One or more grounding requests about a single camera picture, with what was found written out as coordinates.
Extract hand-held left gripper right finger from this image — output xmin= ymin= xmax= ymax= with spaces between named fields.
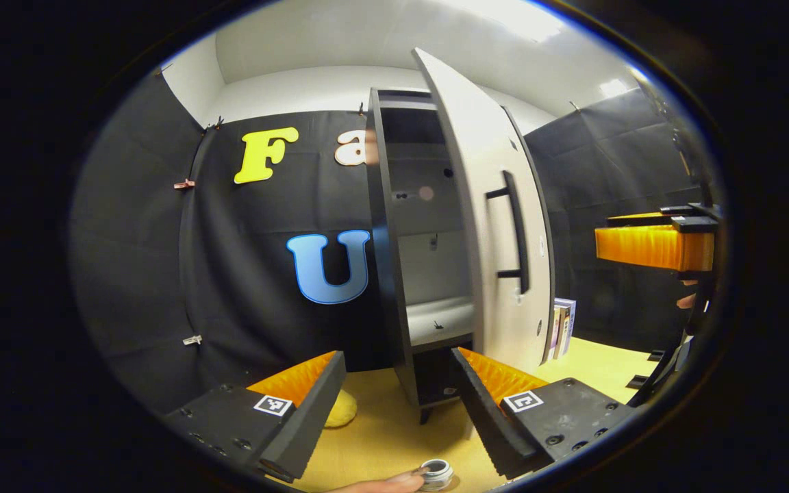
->
xmin=451 ymin=347 xmax=638 ymax=480

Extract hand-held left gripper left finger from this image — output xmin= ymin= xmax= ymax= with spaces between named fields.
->
xmin=162 ymin=351 xmax=347 ymax=482

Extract white bottle with green label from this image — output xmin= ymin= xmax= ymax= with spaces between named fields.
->
xmin=419 ymin=459 xmax=455 ymax=492

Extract beige cabinet door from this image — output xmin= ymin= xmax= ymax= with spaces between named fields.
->
xmin=412 ymin=47 xmax=556 ymax=376

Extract dark grey cabinet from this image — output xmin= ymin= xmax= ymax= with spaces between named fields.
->
xmin=365 ymin=88 xmax=479 ymax=425

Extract blue book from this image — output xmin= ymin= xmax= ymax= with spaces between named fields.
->
xmin=556 ymin=297 xmax=577 ymax=358

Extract black backdrop cloth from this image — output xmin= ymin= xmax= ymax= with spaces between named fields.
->
xmin=69 ymin=68 xmax=717 ymax=412

